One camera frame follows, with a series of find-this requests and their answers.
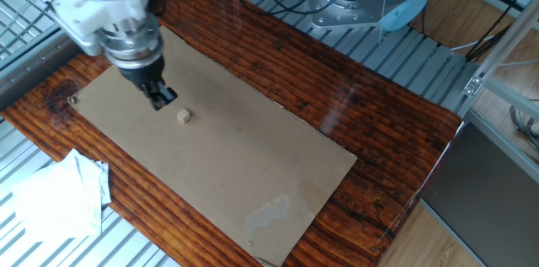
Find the grey aluminium table rail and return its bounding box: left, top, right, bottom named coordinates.
left=0, top=0, right=199, bottom=110

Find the dark grey flat panel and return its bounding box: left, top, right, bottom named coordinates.
left=420, top=121, right=539, bottom=267

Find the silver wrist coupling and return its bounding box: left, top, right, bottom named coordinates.
left=97, top=12, right=165, bottom=70

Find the black floor cable bundle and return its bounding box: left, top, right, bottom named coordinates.
left=465, top=3, right=517, bottom=62

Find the white floor cable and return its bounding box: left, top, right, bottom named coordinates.
left=449, top=33, right=500, bottom=52

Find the small wooden cube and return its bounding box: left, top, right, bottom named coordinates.
left=175, top=108, right=192, bottom=125

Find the aluminium frame post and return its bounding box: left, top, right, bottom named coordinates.
left=462, top=0, right=539, bottom=99

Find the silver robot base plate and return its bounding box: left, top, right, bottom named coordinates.
left=309, top=0, right=387, bottom=30

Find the glossy brown wooden board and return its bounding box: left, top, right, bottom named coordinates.
left=0, top=0, right=463, bottom=267

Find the brown cardboard sheet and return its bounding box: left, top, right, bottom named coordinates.
left=67, top=25, right=358, bottom=267

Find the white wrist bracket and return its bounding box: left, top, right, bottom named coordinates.
left=49, top=0, right=152, bottom=57

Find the aluminium frame beam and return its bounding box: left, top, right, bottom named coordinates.
left=479, top=76, right=539, bottom=121

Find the white crumpled cloth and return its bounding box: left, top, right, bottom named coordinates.
left=10, top=148, right=113, bottom=243

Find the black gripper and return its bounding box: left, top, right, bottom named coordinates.
left=116, top=55, right=179, bottom=113

